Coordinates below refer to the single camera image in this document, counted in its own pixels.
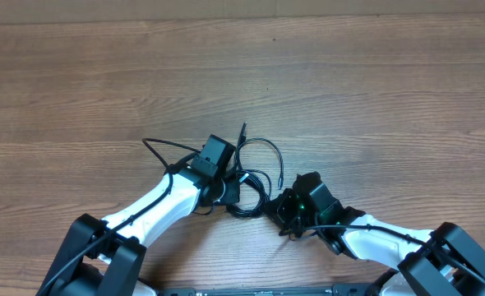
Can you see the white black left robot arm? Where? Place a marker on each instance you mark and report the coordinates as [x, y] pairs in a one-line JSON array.
[[104, 256]]

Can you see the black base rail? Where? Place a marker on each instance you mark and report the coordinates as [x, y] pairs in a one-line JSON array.
[[354, 289]]

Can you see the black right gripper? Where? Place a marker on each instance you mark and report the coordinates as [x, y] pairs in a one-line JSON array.
[[279, 210]]

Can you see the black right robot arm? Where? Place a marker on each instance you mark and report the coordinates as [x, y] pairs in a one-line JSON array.
[[444, 261]]

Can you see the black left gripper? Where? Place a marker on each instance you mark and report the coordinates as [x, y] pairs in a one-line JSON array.
[[233, 194]]

